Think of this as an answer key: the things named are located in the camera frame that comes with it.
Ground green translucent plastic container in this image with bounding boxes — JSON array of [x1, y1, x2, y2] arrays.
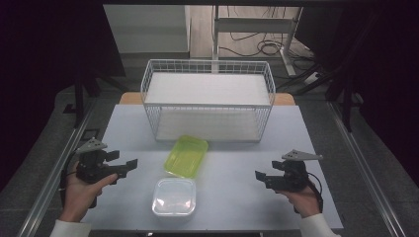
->
[[163, 134, 210, 180]]

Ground black stand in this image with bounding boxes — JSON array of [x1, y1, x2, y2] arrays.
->
[[276, 62, 364, 132], [63, 65, 127, 129]]

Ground white table sheet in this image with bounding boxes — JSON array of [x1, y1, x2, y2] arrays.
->
[[80, 104, 344, 231]]

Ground black floor cables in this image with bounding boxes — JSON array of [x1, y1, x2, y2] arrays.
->
[[218, 6, 317, 67]]

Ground white wire rack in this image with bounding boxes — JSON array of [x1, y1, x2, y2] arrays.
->
[[140, 58, 277, 143]]

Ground dark curtain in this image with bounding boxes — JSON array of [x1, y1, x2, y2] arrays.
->
[[295, 0, 419, 189], [0, 0, 126, 192]]

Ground white power strip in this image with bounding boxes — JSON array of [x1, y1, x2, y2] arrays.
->
[[302, 71, 320, 86]]

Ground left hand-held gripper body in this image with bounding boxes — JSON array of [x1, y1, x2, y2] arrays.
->
[[75, 137, 129, 186]]

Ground white metal desk frame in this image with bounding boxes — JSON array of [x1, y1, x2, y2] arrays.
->
[[211, 4, 304, 77]]

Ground clear plastic container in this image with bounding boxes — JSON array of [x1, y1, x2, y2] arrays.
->
[[151, 177, 198, 217]]

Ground person's left hand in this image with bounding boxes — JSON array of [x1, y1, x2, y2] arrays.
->
[[58, 161, 119, 223]]

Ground person's right hand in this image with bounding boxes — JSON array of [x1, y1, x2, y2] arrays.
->
[[276, 182, 322, 219]]

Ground white cabinet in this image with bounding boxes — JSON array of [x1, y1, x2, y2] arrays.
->
[[103, 4, 192, 60]]

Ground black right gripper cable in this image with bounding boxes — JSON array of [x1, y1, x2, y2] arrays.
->
[[305, 171, 326, 215]]

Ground black floor frame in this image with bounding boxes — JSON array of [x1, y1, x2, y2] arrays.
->
[[80, 128, 101, 146]]

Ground aluminium rail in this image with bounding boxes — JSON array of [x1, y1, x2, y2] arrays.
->
[[327, 102, 408, 237], [16, 98, 97, 237]]

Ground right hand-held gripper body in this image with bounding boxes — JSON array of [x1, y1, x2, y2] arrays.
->
[[265, 148, 324, 194]]

